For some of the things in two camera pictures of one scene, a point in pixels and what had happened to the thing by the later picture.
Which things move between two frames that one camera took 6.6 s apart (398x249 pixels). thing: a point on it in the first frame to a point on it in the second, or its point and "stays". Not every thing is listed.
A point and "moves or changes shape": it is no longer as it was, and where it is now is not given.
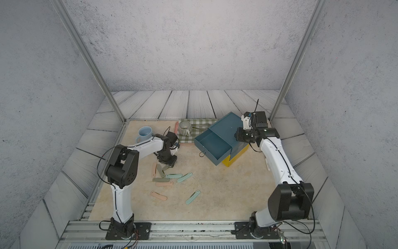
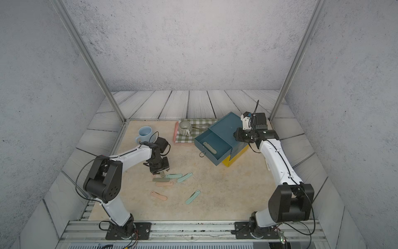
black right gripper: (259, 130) stays
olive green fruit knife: (160, 170) moves or changes shape
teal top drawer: (212, 147) stays
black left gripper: (171, 163) to (159, 171)
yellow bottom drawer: (227, 162) stays
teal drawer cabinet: (226, 128) stays
